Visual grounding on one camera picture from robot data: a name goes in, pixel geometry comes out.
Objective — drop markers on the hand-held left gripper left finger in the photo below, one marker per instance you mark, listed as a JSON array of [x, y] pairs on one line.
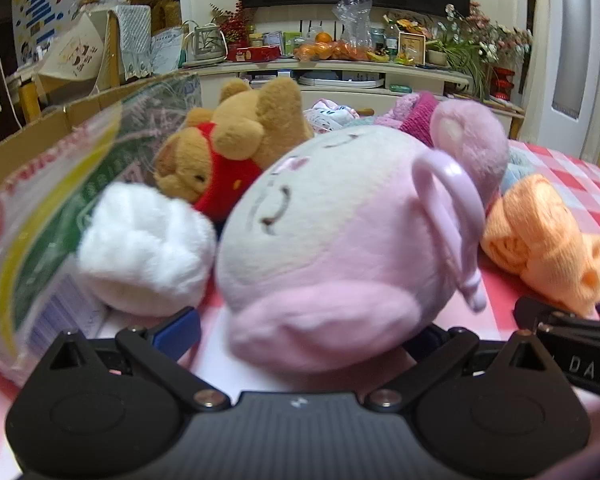
[[177, 335]]

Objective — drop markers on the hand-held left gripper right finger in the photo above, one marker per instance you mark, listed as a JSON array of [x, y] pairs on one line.
[[440, 355]]

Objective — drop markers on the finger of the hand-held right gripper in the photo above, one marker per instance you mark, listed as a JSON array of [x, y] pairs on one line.
[[530, 312]]

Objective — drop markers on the orange cloth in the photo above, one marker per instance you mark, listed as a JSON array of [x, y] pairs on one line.
[[540, 230]]

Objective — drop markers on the white fluffy plush toy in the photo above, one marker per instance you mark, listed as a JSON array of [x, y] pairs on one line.
[[140, 245]]

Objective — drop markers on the pink round plush toy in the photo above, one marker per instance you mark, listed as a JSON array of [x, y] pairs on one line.
[[340, 240]]

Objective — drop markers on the magenta fuzzy knitted sock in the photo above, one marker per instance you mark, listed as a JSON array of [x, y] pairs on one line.
[[420, 122]]

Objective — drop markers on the brown bear plush red shirt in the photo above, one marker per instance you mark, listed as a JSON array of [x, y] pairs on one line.
[[250, 120]]

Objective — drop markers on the white patterned sock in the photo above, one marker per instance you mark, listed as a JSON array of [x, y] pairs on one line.
[[330, 112]]

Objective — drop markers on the light blue plush toy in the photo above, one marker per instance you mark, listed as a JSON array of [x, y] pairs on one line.
[[515, 172]]

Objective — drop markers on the red white checkered tablecloth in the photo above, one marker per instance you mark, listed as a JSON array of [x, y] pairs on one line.
[[580, 165]]

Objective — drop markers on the printed plastic bag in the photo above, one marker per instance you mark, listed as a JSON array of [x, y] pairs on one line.
[[45, 240]]

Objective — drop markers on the stack of flat books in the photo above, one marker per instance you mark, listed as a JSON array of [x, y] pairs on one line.
[[502, 102]]

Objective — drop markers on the red glass vase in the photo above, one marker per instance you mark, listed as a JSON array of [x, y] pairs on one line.
[[503, 82]]

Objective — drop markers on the white standing air conditioner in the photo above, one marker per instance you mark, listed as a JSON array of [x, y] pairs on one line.
[[570, 60]]

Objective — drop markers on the small green box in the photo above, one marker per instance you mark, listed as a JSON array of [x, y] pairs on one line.
[[400, 88]]

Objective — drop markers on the potted green plant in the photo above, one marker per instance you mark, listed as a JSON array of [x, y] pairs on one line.
[[437, 57]]

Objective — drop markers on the wooden dining table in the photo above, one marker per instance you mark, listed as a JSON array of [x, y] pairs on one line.
[[30, 102]]

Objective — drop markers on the pink white flower bouquet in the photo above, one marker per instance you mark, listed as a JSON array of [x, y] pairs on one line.
[[500, 35]]

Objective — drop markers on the white printed paper bag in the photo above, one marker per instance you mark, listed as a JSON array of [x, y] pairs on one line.
[[167, 50]]

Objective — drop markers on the cream television cabinet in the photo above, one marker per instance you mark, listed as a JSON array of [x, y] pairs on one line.
[[280, 67]]

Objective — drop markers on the light wooden chair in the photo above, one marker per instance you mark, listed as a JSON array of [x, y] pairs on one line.
[[114, 50]]

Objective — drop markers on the flat red box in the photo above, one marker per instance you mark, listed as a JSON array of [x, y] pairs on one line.
[[255, 53]]

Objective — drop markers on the white flat tray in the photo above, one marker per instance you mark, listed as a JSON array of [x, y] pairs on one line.
[[340, 80]]

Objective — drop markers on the glass kettle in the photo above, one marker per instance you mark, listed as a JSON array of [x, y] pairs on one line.
[[205, 42]]

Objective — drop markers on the bunch of bananas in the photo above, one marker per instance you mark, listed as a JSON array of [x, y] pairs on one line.
[[380, 56]]

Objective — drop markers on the beige printed tote bag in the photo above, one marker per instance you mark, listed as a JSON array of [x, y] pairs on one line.
[[75, 50]]

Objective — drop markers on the yellow lidded jar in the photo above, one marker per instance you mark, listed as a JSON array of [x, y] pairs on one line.
[[256, 41]]

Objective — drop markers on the clear glass bottle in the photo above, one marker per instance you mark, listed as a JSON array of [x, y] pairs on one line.
[[390, 40]]

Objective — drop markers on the yellow orange artificial flowers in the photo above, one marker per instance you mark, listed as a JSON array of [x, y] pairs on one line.
[[410, 26]]

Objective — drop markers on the green carton box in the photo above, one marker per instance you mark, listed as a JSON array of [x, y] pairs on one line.
[[292, 42]]

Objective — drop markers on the red berry branches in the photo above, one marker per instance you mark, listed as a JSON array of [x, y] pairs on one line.
[[235, 25]]

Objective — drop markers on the pile of oranges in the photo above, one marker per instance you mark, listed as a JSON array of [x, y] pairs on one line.
[[322, 50]]

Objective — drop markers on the clear plastic bag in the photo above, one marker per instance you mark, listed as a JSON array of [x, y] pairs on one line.
[[352, 20]]

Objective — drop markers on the wrapped gift basket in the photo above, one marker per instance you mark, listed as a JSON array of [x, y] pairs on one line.
[[89, 1]]

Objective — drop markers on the wooden picture frame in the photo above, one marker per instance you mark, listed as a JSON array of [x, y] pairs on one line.
[[411, 49]]

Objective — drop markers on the wall poster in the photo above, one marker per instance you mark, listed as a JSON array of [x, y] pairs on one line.
[[40, 5]]

